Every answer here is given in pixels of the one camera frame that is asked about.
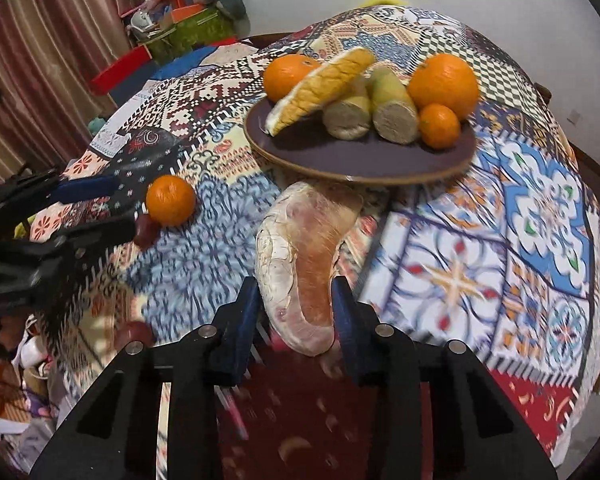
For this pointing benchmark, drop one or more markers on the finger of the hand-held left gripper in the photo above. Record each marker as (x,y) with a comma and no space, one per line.
(87,190)
(100,235)

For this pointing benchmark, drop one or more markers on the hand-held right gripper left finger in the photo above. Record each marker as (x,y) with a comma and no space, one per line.
(240,330)

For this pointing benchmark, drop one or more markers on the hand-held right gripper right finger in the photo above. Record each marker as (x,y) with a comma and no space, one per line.
(352,335)

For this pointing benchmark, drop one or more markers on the red jujube date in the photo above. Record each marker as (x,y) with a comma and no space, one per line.
(137,334)
(145,232)

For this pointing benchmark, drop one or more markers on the small mandarin orange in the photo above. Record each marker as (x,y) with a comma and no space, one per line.
(439,125)
(170,200)

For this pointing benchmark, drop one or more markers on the large peeled pomelo segment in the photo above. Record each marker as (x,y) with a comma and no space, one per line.
(300,270)

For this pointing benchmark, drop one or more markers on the purple round plate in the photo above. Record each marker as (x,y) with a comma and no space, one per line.
(360,155)

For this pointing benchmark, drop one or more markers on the green sugarcane piece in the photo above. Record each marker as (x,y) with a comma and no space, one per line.
(395,110)
(347,112)

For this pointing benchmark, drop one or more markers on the large orange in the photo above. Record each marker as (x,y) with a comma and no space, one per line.
(287,77)
(442,85)

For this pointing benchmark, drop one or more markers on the yellow baguette piece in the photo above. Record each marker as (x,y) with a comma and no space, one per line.
(320,87)

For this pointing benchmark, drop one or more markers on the teal soft toy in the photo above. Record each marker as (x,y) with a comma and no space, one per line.
(97,126)

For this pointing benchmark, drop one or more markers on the striped brown curtain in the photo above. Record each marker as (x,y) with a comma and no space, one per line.
(40,60)

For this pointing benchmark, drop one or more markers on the red box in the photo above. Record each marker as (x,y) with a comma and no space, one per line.
(122,70)

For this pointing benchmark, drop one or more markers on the blue cloth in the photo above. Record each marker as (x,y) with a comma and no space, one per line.
(180,62)

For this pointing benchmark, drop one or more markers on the green cardboard box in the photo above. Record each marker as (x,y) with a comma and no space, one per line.
(195,35)

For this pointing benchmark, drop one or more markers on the orange box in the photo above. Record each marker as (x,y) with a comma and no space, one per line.
(190,11)

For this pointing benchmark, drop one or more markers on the pile of papers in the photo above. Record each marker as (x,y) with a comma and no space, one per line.
(15,425)

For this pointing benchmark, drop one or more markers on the patterned patchwork tablecloth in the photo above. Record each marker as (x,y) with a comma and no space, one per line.
(530,210)

